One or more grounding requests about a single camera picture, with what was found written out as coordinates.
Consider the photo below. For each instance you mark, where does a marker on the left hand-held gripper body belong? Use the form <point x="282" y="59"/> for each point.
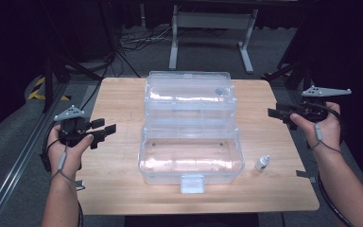
<point x="72" y="127"/>

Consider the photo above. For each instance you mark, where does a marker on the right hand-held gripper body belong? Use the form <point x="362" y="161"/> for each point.
<point x="312" y="110"/>

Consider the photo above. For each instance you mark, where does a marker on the small white dropper bottle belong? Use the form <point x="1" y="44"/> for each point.
<point x="261" y="163"/>

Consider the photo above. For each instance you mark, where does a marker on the clear plastic storage box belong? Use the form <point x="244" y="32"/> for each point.
<point x="190" y="157"/>

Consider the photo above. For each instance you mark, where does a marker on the person's left hand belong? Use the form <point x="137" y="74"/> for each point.
<point x="71" y="157"/>

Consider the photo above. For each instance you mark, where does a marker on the person's right hand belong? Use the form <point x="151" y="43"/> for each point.
<point x="329" y="135"/>

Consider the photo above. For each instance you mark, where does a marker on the black metal stand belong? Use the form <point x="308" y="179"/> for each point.
<point x="48" y="85"/>
<point x="296" y="75"/>

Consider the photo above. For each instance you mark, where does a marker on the yellow black hazard tape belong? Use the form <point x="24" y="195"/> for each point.
<point x="34" y="93"/>

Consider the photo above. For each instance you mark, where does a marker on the grey table edge clamp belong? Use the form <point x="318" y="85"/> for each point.
<point x="303" y="174"/>
<point x="79" y="184"/>

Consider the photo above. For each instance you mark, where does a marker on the black curtain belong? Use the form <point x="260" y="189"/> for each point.
<point x="359" y="47"/>
<point x="6" y="63"/>

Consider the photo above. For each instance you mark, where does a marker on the aluminium floor rail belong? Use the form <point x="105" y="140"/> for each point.
<point x="12" y="176"/>

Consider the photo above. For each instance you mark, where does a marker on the white metal desk frame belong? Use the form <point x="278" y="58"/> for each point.
<point x="214" y="20"/>

